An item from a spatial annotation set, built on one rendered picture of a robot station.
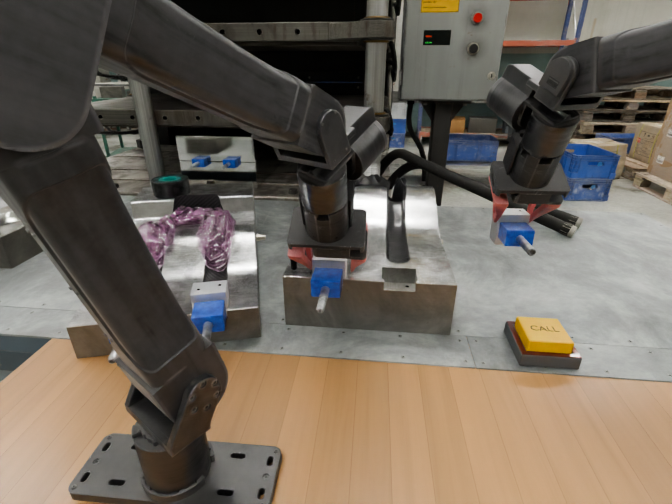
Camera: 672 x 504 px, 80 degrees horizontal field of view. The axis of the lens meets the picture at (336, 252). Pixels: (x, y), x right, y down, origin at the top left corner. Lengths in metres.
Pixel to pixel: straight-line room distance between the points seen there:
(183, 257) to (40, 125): 0.51
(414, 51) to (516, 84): 0.79
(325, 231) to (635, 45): 0.38
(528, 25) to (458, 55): 6.03
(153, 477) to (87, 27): 0.36
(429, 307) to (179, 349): 0.38
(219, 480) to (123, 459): 0.11
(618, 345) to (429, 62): 0.98
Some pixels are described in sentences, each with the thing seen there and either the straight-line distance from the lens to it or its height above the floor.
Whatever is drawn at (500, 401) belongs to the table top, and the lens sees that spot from 0.57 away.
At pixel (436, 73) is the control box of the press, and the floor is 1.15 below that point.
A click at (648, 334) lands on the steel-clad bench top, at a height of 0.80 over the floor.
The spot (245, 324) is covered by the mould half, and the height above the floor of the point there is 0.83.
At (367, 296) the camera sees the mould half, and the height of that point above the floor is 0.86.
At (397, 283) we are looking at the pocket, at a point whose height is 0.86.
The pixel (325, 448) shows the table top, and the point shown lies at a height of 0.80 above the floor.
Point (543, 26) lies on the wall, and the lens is 7.47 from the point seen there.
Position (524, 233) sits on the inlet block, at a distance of 0.69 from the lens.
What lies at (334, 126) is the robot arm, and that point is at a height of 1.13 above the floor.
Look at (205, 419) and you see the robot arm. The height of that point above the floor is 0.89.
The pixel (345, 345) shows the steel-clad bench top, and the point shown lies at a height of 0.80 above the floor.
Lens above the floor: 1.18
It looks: 25 degrees down
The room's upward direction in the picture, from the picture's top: straight up
